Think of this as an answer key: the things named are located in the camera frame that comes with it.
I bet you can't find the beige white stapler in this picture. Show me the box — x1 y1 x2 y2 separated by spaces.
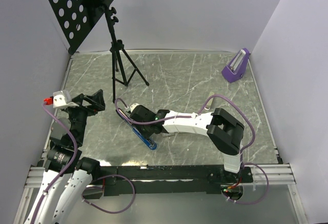
205 92 215 110

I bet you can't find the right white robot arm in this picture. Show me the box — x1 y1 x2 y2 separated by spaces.
129 103 244 182

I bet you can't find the black perforated music stand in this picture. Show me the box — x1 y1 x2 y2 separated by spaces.
48 0 149 87

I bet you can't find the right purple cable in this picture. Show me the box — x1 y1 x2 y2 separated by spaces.
114 94 270 206

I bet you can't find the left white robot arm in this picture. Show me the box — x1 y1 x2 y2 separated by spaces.
25 89 106 223

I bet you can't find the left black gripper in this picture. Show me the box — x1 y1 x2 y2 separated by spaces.
64 89 105 145

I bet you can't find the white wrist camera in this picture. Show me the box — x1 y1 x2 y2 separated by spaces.
44 90 78 109
125 103 139 113

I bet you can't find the blue black stapler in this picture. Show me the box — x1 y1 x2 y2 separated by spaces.
116 111 157 150

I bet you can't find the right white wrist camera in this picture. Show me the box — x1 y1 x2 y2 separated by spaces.
125 103 139 113

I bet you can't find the purple metronome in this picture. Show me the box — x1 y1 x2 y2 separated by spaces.
221 48 250 83

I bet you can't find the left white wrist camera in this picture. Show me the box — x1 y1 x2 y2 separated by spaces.
44 90 78 109

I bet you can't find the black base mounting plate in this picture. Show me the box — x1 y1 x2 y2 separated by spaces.
93 165 253 196

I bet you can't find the aluminium rail frame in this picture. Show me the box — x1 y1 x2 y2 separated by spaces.
12 164 308 224

